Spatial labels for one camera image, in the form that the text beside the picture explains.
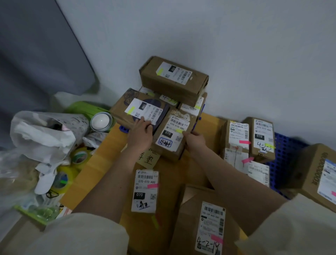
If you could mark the person's right hand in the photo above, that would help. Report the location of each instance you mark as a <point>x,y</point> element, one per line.
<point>196,141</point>

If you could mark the person's left hand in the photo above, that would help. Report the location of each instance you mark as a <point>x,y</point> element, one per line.
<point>139,135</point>

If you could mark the person's right fingers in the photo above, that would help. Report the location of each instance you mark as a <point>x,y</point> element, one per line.
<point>191,134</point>

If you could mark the person's left fingers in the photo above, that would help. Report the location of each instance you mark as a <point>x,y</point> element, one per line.
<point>141,123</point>

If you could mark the small labelled cardboard box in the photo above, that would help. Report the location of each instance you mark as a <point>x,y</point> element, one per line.
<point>170,136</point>

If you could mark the person's right forearm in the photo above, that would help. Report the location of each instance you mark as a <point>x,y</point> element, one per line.
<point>231,189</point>

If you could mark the person's left forearm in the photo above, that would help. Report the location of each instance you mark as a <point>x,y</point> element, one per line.
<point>115,178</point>

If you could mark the cardboard box with dark print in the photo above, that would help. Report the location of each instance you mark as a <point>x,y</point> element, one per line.
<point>123,106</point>

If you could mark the cardboard box with white label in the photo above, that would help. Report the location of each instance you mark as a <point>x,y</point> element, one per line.
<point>193,106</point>

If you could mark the flat cardboard box with handwriting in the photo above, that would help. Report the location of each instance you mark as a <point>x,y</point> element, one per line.
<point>162,98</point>

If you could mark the yellow handwritten paper note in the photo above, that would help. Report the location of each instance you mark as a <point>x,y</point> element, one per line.
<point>149,159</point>

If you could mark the white tape roll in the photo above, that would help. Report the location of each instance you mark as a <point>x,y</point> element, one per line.
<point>101,122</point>

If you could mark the cardboard box with pink sticker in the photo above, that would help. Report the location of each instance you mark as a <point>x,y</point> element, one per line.
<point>232,136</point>

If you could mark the large yellow-brown cardboard box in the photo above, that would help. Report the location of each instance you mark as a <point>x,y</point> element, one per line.
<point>168,178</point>

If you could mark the long cardboard box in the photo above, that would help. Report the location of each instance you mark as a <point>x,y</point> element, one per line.
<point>173,81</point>

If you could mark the green film roll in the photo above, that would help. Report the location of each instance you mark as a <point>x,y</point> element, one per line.
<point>84,107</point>

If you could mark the yellow tape roll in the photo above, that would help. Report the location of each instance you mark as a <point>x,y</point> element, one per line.
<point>80,156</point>

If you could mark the upright labelled cardboard box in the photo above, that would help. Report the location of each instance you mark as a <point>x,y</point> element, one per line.
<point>262,141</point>

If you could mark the low white-labelled cardboard box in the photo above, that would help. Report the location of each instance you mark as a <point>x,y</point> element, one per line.
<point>256,172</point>

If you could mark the brown cardboard parcel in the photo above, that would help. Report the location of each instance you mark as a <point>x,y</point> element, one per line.
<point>191,226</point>

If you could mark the yellow-green tape roll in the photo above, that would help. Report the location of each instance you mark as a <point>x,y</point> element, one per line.
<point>63,180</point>

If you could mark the white plastic bag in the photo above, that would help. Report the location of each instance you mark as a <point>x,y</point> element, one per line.
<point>39,134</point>

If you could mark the crumpled white paper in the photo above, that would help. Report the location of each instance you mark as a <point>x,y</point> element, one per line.
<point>46,178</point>

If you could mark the big cardboard box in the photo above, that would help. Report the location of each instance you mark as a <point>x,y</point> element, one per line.
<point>309,173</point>

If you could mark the grey curtain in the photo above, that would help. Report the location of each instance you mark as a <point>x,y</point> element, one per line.
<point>34,57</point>

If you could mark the cream left sleeve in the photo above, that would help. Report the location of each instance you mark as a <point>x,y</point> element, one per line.
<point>78,236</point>

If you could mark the cream sleeve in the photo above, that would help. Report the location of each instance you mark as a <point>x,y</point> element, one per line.
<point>78,236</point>
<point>294,228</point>

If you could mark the green packet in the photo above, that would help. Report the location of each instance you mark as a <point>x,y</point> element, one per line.
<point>39,212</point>

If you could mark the clear plastic bag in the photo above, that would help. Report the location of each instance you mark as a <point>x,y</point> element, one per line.
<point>15,178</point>

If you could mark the cream right sleeve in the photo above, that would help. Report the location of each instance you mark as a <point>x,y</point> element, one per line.
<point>294,228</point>

